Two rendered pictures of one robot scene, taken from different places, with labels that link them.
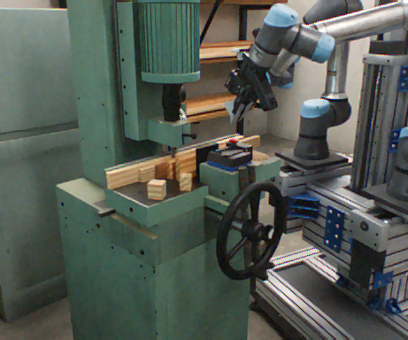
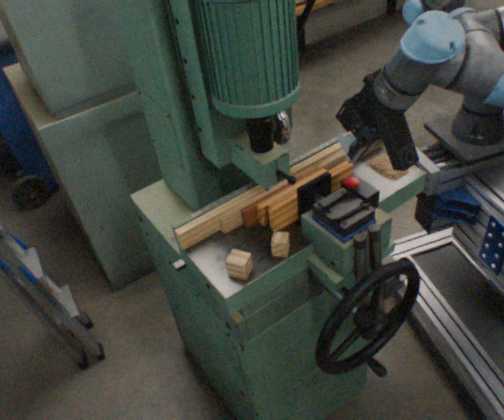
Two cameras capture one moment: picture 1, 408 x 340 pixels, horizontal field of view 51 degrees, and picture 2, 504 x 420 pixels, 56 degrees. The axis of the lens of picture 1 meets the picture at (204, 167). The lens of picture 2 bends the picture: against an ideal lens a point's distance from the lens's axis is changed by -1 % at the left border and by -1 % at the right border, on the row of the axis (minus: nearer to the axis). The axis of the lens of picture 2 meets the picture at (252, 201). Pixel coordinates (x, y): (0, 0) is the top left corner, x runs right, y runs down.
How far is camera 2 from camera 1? 0.57 m
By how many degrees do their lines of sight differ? 25
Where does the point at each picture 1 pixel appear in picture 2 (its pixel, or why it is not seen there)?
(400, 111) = not seen: outside the picture
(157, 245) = (244, 327)
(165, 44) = (238, 66)
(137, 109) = (212, 131)
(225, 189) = (334, 260)
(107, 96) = (171, 109)
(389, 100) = not seen: outside the picture
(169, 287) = (264, 354)
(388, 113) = not seen: outside the picture
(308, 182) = (467, 175)
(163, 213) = (248, 296)
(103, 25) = (149, 13)
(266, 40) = (403, 78)
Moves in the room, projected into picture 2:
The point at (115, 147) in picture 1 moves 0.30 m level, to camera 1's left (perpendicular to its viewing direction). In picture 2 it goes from (192, 167) to (82, 166)
